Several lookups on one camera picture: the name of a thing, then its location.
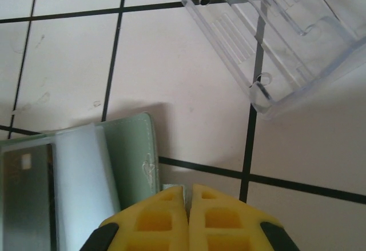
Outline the green card holder wallet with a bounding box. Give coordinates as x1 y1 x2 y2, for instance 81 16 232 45
0 112 190 251

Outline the black VIP credit card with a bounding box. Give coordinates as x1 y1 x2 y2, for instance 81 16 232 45
0 144 57 251

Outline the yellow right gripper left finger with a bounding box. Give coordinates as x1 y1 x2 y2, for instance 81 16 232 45
82 186 189 251

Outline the clear acrylic card display stand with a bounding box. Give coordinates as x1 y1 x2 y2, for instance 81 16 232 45
164 0 366 120

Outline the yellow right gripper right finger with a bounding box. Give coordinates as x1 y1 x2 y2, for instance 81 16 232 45
188 184 298 251

